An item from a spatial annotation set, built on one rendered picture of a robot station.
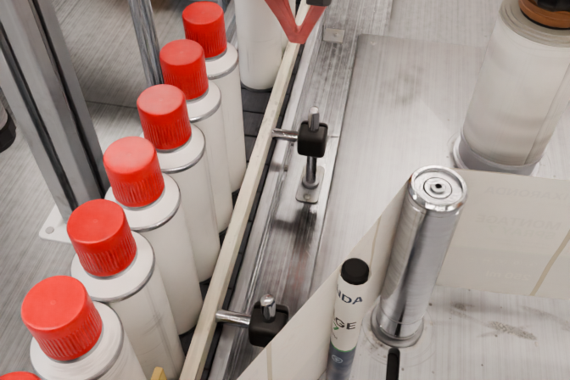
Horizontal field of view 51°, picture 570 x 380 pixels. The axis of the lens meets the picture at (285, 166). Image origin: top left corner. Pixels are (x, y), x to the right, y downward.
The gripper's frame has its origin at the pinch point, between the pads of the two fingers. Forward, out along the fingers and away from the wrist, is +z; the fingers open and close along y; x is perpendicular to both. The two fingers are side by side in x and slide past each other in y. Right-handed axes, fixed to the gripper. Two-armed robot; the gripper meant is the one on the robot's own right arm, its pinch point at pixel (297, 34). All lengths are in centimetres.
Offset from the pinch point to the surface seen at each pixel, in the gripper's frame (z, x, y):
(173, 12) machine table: 19.1, 23.9, 27.4
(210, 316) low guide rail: 10.1, 2.6, -24.9
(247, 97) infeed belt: 13.8, 6.8, 5.1
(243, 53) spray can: 8.4, 7.3, 6.7
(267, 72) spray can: 10.8, 4.5, 6.7
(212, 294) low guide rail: 10.1, 3.0, -22.9
